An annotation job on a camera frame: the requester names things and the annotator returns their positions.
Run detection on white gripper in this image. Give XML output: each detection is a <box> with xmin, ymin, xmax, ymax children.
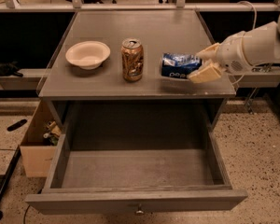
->
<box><xmin>187</xmin><ymin>31</ymin><xmax>254</xmax><ymax>83</ymax></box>

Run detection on cardboard box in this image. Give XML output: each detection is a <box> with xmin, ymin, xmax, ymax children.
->
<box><xmin>20</xmin><ymin>102</ymin><xmax>57</xmax><ymax>177</ymax></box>

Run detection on blue pepsi can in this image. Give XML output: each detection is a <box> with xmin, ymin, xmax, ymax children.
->
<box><xmin>161</xmin><ymin>53</ymin><xmax>203</xmax><ymax>79</ymax></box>

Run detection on white cable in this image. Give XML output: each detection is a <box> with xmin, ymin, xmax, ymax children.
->
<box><xmin>230</xmin><ymin>0</ymin><xmax>259</xmax><ymax>86</ymax></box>

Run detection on grey open drawer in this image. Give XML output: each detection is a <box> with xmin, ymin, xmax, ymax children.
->
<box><xmin>25</xmin><ymin>100</ymin><xmax>249</xmax><ymax>216</ymax></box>

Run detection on metal drawer knob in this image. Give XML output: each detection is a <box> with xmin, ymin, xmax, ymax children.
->
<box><xmin>134</xmin><ymin>204</ymin><xmax>145</xmax><ymax>216</ymax></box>

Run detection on metal clamp stand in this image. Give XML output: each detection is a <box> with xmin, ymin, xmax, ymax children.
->
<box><xmin>245</xmin><ymin>63</ymin><xmax>273</xmax><ymax>114</ymax></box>

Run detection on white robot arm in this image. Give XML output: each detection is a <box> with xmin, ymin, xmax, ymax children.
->
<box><xmin>187</xmin><ymin>15</ymin><xmax>280</xmax><ymax>83</ymax></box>

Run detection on black pole on floor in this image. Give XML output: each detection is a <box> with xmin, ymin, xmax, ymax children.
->
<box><xmin>0</xmin><ymin>147</ymin><xmax>21</xmax><ymax>220</ymax></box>

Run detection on black marker on floor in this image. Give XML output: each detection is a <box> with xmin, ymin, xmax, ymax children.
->
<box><xmin>7</xmin><ymin>119</ymin><xmax>27</xmax><ymax>132</ymax></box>

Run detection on gold soda can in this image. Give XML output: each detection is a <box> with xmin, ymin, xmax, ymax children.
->
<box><xmin>121</xmin><ymin>38</ymin><xmax>144</xmax><ymax>82</ymax></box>

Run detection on grey cabinet counter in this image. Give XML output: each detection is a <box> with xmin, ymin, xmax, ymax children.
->
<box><xmin>36</xmin><ymin>8</ymin><xmax>238</xmax><ymax>133</ymax></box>

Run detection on black object on ledge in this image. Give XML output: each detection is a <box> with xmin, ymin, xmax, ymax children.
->
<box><xmin>0</xmin><ymin>62</ymin><xmax>23</xmax><ymax>77</ymax></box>

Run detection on items in cardboard box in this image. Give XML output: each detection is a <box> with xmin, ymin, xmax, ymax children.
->
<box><xmin>43</xmin><ymin>121</ymin><xmax>61</xmax><ymax>146</ymax></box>

